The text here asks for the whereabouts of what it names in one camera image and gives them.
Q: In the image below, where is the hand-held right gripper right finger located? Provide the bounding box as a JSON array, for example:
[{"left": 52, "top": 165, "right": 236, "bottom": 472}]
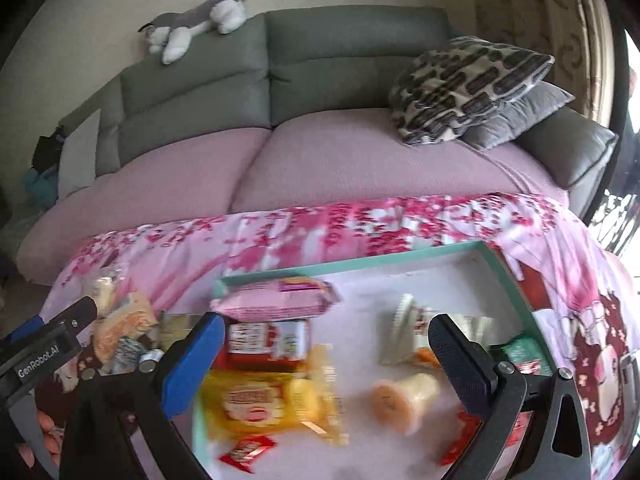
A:
[{"left": 428, "top": 313, "right": 593, "bottom": 480}]

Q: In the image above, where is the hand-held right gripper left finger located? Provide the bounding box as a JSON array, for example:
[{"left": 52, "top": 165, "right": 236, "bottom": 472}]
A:
[{"left": 59, "top": 311, "right": 228, "bottom": 480}]

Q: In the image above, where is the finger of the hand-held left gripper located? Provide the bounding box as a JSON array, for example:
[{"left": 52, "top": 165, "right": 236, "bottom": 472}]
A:
[{"left": 9, "top": 296, "right": 98, "bottom": 347}]

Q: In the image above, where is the large dark red packet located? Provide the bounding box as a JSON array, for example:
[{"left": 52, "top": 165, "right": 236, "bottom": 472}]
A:
[{"left": 226, "top": 319, "right": 311, "bottom": 368}]

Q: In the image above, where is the teal cardboard box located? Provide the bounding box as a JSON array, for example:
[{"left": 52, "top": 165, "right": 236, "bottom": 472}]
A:
[{"left": 192, "top": 240, "right": 566, "bottom": 480}]

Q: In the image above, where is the yellow bread packet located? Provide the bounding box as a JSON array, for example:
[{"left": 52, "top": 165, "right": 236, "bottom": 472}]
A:
[{"left": 200, "top": 345, "right": 351, "bottom": 448}]

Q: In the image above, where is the pink swiss roll packet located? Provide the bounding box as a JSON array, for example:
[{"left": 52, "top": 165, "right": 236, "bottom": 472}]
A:
[{"left": 209, "top": 277, "right": 343, "bottom": 322}]

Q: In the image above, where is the small red snack packet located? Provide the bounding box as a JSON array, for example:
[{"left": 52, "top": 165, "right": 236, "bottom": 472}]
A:
[{"left": 217, "top": 435, "right": 277, "bottom": 475}]

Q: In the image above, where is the person's left hand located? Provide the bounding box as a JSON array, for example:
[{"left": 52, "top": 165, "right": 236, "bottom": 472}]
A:
[{"left": 15, "top": 410, "right": 67, "bottom": 467}]

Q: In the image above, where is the clear snack packet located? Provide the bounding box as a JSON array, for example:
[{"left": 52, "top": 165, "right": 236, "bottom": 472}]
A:
[{"left": 157, "top": 312, "right": 201, "bottom": 356}]

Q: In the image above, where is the white green snack packet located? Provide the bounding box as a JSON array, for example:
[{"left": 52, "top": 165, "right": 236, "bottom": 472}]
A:
[{"left": 380, "top": 294, "right": 436, "bottom": 367}]

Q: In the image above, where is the dark green snack packet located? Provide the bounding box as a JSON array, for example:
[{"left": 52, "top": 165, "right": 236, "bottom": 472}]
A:
[{"left": 112, "top": 337, "right": 143, "bottom": 373}]

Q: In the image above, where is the round yellow wrapped cake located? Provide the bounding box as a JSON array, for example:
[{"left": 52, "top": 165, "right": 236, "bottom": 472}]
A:
[{"left": 370, "top": 372, "right": 441, "bottom": 436}]

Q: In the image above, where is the orange white snack packet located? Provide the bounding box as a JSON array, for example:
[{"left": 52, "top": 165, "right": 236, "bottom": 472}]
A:
[{"left": 92, "top": 292, "right": 160, "bottom": 361}]

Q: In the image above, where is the red flat snack packet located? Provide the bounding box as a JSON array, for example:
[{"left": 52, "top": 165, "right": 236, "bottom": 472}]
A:
[{"left": 440, "top": 410, "right": 533, "bottom": 466}]

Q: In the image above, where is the teal cloth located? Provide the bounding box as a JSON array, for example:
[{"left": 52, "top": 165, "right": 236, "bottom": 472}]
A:
[{"left": 22, "top": 167, "right": 61, "bottom": 211}]

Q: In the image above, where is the pink floral tablecloth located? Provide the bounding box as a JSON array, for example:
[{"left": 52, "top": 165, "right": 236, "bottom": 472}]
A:
[{"left": 30, "top": 192, "right": 640, "bottom": 480}]

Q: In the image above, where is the dark cloth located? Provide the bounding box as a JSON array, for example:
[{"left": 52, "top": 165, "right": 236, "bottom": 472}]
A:
[{"left": 31, "top": 127, "right": 66, "bottom": 173}]

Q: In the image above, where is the light grey cushion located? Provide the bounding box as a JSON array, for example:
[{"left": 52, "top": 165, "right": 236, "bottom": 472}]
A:
[{"left": 57, "top": 109, "right": 102, "bottom": 201}]

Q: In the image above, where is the pink sofa cover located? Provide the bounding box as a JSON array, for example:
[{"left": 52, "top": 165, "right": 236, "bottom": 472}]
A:
[{"left": 15, "top": 109, "right": 571, "bottom": 286}]

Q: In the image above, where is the grey pillow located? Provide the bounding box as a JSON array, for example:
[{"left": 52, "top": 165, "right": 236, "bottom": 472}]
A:
[{"left": 462, "top": 80, "right": 576, "bottom": 152}]

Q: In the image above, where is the black patterned pillow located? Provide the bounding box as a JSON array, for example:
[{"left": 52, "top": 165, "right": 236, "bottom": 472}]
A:
[{"left": 389, "top": 36, "right": 556, "bottom": 147}]

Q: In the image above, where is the grey sofa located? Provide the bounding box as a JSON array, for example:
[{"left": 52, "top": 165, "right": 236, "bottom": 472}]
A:
[{"left": 57, "top": 6, "right": 621, "bottom": 221}]

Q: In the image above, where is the grey white plush dog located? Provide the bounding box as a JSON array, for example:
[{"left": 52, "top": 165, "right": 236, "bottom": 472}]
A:
[{"left": 137, "top": 0, "right": 251, "bottom": 65}]

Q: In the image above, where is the patterned beige curtain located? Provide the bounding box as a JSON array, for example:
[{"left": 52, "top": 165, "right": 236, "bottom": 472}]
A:
[{"left": 470, "top": 0, "right": 618, "bottom": 128}]

